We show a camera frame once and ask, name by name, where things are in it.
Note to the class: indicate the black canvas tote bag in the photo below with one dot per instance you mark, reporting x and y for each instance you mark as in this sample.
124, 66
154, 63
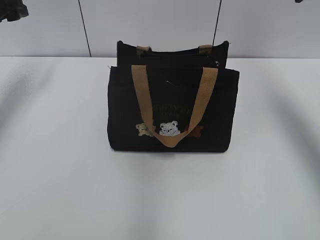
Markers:
193, 102

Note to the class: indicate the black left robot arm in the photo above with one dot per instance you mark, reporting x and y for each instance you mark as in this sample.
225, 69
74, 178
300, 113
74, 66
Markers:
12, 10

